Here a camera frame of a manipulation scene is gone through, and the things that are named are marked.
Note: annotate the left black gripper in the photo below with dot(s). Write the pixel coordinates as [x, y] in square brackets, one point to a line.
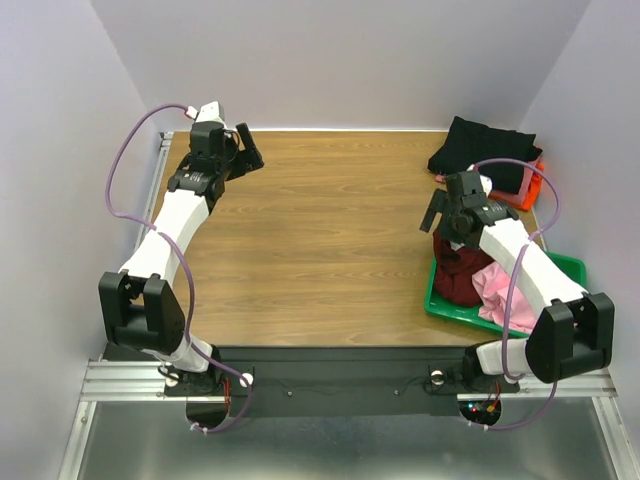
[240, 157]

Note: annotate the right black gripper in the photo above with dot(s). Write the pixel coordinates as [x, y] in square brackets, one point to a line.
[445, 207]

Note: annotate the maroon t shirt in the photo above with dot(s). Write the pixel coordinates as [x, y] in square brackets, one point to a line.
[454, 271]

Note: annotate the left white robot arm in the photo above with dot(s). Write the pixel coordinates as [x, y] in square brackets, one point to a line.
[139, 307]

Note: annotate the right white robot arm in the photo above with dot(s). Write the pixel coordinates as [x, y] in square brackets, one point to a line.
[574, 330]

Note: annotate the folded black t shirt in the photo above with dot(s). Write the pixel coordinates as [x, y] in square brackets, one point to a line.
[470, 142]

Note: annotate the folded salmon pink t shirt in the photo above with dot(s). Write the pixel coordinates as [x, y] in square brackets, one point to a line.
[511, 180]

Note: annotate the folded orange t shirt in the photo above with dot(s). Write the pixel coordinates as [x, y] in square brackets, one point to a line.
[527, 194]

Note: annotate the green plastic tray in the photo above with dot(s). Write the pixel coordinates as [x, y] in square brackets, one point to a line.
[437, 306]

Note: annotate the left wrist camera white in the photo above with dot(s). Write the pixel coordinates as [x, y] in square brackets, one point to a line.
[212, 111]

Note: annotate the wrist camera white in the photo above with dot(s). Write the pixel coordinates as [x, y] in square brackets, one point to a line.
[486, 182]
[212, 111]

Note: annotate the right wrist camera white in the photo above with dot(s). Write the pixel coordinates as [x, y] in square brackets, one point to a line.
[486, 182]

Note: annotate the left side aluminium rail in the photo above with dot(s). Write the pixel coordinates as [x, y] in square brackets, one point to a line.
[160, 165]

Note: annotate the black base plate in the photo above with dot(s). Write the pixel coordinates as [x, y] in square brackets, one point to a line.
[327, 382]

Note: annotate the aluminium frame rail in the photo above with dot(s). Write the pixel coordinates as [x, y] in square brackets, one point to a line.
[139, 381]

